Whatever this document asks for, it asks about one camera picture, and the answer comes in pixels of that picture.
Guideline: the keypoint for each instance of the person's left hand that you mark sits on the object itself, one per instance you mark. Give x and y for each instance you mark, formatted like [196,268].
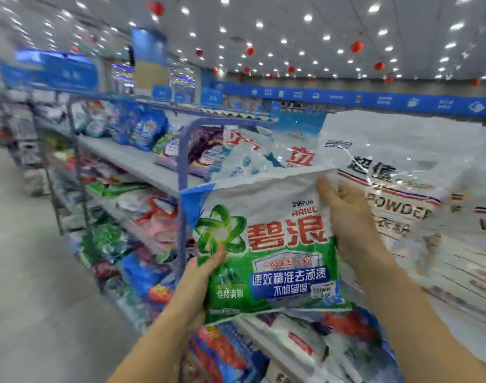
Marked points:
[195,295]

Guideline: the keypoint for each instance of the person's right hand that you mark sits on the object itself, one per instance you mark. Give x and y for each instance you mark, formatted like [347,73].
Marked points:
[359,227]

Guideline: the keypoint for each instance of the green Ariel detergent bag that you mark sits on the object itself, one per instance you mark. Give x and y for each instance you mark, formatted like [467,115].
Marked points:
[267,235]

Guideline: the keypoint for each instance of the purple lavender detergent bag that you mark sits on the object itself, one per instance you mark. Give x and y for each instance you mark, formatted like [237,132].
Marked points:
[203,147]

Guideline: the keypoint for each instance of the grey metal shelf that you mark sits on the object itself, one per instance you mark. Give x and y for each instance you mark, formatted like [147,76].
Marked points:
[123,159]

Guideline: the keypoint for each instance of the person's right forearm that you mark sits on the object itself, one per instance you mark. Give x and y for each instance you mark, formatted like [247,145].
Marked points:
[426,331]

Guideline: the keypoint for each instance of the row of green boxes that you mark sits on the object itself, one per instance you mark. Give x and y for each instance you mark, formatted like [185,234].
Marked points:
[227,112]

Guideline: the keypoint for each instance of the small blue hanging sign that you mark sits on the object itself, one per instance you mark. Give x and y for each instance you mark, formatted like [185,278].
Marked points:
[211,97]
[11,73]

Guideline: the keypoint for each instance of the large blue hanging sign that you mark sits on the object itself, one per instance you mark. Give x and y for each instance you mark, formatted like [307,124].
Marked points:
[161,93]

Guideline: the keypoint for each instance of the blue beige column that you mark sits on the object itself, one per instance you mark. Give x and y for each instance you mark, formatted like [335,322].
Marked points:
[149,48]

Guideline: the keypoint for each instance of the blue aisle sign board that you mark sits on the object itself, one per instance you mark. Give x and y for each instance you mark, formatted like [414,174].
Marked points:
[67,74]

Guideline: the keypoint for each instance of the rows of round ceiling lights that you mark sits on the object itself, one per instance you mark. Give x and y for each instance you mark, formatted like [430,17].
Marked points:
[224,0]

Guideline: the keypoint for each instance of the rows of small red lanterns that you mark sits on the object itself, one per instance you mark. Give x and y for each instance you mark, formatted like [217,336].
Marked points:
[156,8]

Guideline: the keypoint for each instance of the blue wall sign band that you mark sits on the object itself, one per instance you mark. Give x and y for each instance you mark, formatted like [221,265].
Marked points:
[346,97]

